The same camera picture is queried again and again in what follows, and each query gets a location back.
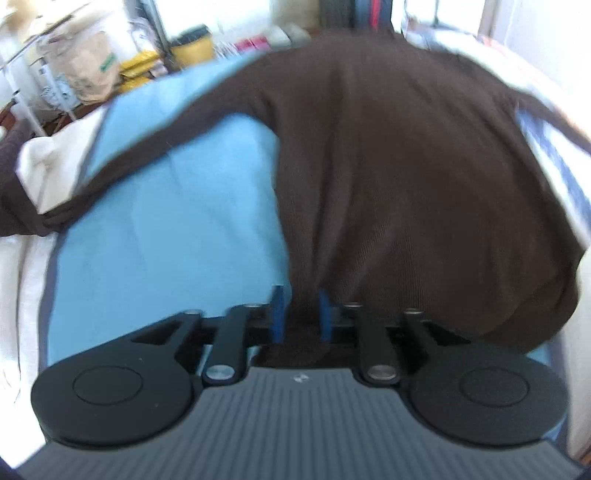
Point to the brown knit sweater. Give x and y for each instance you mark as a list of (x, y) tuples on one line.
[(392, 184)]

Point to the off-white blanket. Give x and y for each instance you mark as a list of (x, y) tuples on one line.
[(23, 300)]

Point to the dark grey ribbed suitcase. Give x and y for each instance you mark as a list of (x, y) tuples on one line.
[(336, 11)]

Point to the yellow plastic bags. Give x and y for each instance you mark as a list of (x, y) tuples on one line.
[(138, 64)]

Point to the pink slipper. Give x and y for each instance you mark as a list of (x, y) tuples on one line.
[(261, 44), (244, 45)]

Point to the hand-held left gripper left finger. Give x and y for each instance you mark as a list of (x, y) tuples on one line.
[(278, 314)]

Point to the yellow bucket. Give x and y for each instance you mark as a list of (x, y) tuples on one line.
[(194, 50)]

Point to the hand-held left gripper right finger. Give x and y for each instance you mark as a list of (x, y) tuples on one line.
[(324, 318)]

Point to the metal storage rack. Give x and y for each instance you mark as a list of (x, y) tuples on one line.
[(32, 121)]

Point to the brown paper bag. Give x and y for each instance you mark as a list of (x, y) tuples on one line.
[(87, 69)]

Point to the white patterned sneaker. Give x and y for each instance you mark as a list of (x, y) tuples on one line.
[(230, 48), (220, 50)]

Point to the printed bed cover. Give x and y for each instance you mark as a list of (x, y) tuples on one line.
[(161, 230)]

